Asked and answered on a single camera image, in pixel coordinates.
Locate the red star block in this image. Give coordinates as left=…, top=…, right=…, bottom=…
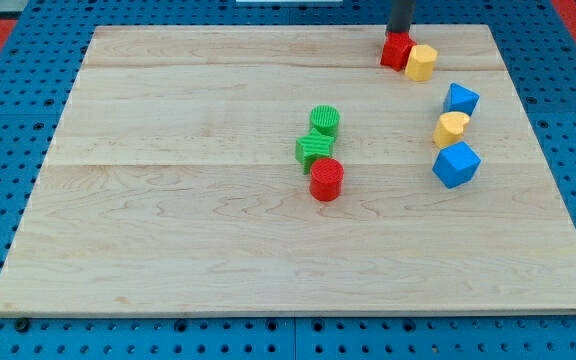
left=380, top=32, right=416, bottom=71

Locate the red circle block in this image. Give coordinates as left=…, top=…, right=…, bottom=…
left=309, top=158, right=344, bottom=201

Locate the green star block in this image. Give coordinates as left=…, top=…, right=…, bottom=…
left=295, top=128, right=335, bottom=174

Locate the green circle block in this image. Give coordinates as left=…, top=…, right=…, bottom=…
left=309, top=104, right=341, bottom=138

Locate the light wooden board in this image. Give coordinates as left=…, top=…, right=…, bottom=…
left=0, top=25, right=576, bottom=318

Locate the yellow heart block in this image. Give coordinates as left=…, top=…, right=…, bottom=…
left=433, top=111, right=470, bottom=149

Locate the blue cube block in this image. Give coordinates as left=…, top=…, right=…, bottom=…
left=432, top=141, right=481, bottom=189

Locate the yellow hexagon block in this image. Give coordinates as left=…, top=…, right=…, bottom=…
left=404, top=44, right=438, bottom=82

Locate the blue triangle block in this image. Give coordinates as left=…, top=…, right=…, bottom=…
left=443, top=83, right=480, bottom=116

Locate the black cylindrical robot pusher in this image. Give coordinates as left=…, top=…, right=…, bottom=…
left=386, top=0, right=416, bottom=33

